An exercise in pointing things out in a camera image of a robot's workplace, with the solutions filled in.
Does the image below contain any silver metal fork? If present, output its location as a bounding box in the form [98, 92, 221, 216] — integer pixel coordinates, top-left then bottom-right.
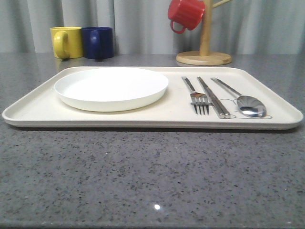
[182, 77, 210, 115]

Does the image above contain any white round plate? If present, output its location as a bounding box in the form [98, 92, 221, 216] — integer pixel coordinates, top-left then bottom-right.
[54, 67, 169, 112]

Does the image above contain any silver metal spoon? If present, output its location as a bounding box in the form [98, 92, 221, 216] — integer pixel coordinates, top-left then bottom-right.
[211, 77, 267, 118]

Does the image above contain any cream rabbit serving tray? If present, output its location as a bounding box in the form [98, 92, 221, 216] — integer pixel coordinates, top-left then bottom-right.
[2, 66, 304, 130]

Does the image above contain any wooden mug tree stand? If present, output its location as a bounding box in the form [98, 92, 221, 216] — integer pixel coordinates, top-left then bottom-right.
[176, 0, 232, 66]

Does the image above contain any grey curtain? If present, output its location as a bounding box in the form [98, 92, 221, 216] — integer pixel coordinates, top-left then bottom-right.
[0, 0, 305, 54]

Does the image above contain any dark blue mug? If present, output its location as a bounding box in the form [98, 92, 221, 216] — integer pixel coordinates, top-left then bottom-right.
[81, 27, 114, 59]

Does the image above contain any red mug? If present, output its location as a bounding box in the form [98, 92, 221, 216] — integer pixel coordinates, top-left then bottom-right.
[167, 0, 205, 34]

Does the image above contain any yellow mug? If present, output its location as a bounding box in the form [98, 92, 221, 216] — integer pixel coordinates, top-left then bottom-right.
[50, 27, 83, 59]

